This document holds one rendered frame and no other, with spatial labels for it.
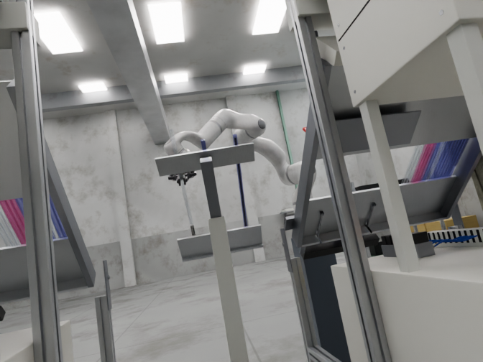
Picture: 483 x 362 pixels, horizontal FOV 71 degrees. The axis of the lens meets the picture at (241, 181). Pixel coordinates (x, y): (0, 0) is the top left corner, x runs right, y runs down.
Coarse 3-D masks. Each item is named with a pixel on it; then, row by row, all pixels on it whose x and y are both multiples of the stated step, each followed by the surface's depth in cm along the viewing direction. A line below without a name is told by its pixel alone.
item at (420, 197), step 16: (448, 176) 137; (352, 192) 129; (368, 192) 130; (416, 192) 137; (432, 192) 140; (448, 192) 143; (320, 208) 129; (368, 208) 136; (384, 208) 138; (416, 208) 144; (432, 208) 146; (336, 224) 137
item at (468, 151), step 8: (472, 144) 128; (464, 152) 132; (472, 152) 129; (480, 152) 126; (464, 160) 133; (472, 160) 129; (456, 168) 137; (464, 168) 133; (472, 168) 130; (456, 176) 138; (464, 176) 134; (456, 184) 138; (464, 184) 135; (456, 192) 139; (448, 200) 143; (456, 200) 140; (448, 208) 144; (448, 216) 146
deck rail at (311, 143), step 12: (324, 60) 94; (324, 72) 91; (312, 120) 103; (312, 132) 104; (312, 144) 105; (312, 156) 107; (312, 168) 110; (300, 180) 119; (312, 180) 114; (300, 192) 121; (300, 204) 122; (300, 216) 124; (300, 228) 127; (300, 240) 131
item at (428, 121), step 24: (336, 72) 97; (336, 96) 101; (456, 96) 113; (336, 120) 102; (360, 120) 104; (384, 120) 106; (408, 120) 109; (432, 120) 116; (456, 120) 119; (360, 144) 110; (408, 144) 120
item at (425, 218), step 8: (416, 216) 146; (424, 216) 146; (432, 216) 146; (440, 216) 146; (376, 224) 142; (384, 224) 142; (416, 224) 143; (328, 232) 138; (336, 232) 138; (368, 232) 139; (376, 232) 140; (304, 240) 135; (312, 240) 135; (320, 240) 136; (328, 240) 135; (336, 240) 136
